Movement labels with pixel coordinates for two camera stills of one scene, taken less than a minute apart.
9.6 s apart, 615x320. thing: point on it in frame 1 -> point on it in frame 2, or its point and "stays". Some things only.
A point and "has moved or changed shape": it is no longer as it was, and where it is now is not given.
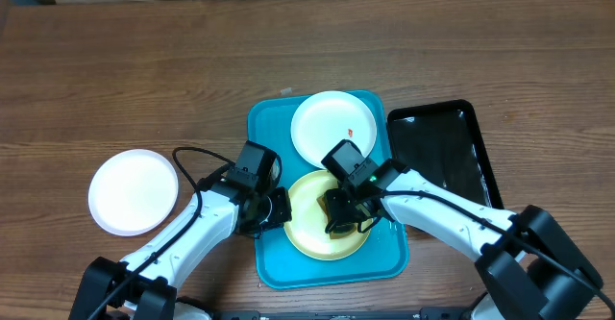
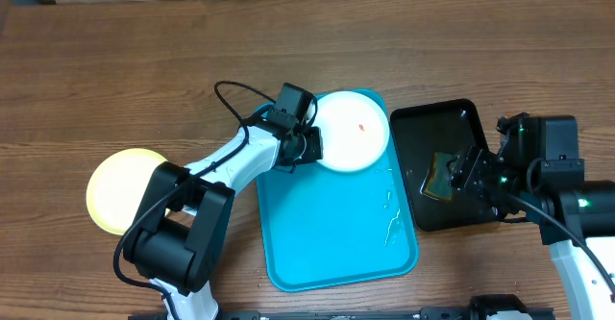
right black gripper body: [350, 212] -> [488, 183]
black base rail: [422, 314] stays
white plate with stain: [327, 118] has moved or changed shape
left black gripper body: [272, 209] -> [308, 148]
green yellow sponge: [334, 236] -> [438, 183]
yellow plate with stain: [308, 230] -> [117, 184]
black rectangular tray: [442, 143] stays
